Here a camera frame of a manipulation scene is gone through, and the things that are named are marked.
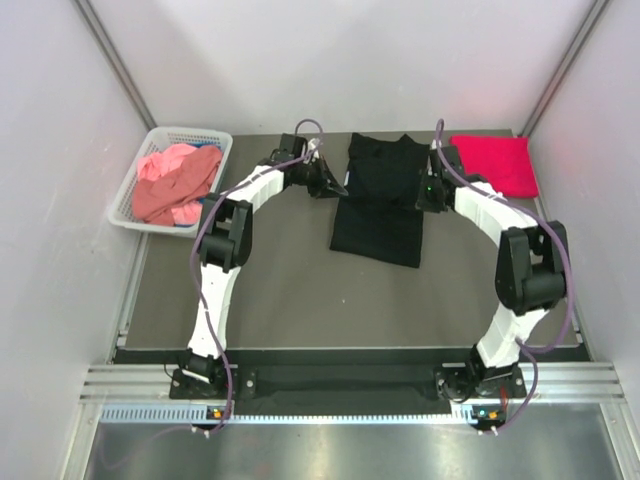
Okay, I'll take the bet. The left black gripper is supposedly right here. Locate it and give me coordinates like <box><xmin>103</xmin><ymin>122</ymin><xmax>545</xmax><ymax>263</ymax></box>
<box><xmin>292</xmin><ymin>154</ymin><xmax>346</xmax><ymax>198</ymax></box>

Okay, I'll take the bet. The black t shirt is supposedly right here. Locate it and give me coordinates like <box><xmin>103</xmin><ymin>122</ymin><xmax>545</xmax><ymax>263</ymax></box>
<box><xmin>329</xmin><ymin>133</ymin><xmax>430</xmax><ymax>268</ymax></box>

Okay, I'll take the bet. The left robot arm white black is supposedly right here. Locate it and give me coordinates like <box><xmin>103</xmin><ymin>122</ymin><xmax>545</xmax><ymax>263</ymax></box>
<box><xmin>180</xmin><ymin>152</ymin><xmax>347</xmax><ymax>397</ymax></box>

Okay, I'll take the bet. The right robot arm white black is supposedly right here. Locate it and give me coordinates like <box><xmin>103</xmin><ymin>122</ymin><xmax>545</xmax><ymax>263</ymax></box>
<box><xmin>416</xmin><ymin>167</ymin><xmax>568</xmax><ymax>403</ymax></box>

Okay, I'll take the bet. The folded red t shirt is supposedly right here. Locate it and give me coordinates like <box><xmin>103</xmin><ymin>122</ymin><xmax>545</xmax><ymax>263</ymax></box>
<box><xmin>450</xmin><ymin>135</ymin><xmax>539</xmax><ymax>199</ymax></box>

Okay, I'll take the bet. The white plastic laundry basket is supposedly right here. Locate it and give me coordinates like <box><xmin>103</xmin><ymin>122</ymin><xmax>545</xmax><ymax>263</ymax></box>
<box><xmin>108</xmin><ymin>127</ymin><xmax>233</xmax><ymax>238</ymax></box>

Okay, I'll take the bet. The crumpled pink t shirt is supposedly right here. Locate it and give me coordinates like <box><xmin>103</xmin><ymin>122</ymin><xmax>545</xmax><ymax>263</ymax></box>
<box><xmin>132</xmin><ymin>143</ymin><xmax>223</xmax><ymax>227</ymax></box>

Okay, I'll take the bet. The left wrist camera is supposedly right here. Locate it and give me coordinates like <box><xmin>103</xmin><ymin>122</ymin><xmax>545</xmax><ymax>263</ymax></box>
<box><xmin>269</xmin><ymin>133</ymin><xmax>321</xmax><ymax>164</ymax></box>

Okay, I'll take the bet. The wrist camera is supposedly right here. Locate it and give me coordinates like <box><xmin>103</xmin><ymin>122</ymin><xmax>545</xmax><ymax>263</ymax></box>
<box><xmin>429</xmin><ymin>140</ymin><xmax>465</xmax><ymax>181</ymax></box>
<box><xmin>269</xmin><ymin>133</ymin><xmax>321</xmax><ymax>164</ymax></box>

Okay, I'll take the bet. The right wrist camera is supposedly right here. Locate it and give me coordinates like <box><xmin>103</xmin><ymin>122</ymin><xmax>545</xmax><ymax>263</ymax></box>
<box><xmin>429</xmin><ymin>140</ymin><xmax>465</xmax><ymax>181</ymax></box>

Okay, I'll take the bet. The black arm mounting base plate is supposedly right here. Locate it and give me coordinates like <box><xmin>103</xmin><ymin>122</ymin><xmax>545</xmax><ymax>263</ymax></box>
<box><xmin>169</xmin><ymin>348</ymin><xmax>526</xmax><ymax>415</ymax></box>

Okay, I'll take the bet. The aluminium frame rail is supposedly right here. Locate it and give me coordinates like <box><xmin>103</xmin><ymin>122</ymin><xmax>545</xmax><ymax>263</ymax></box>
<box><xmin>80</xmin><ymin>362</ymin><xmax>625</xmax><ymax>404</ymax></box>

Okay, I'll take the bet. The perforated grey cable duct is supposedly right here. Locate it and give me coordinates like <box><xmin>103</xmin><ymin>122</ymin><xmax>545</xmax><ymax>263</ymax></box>
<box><xmin>100</xmin><ymin>404</ymin><xmax>501</xmax><ymax>426</ymax></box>

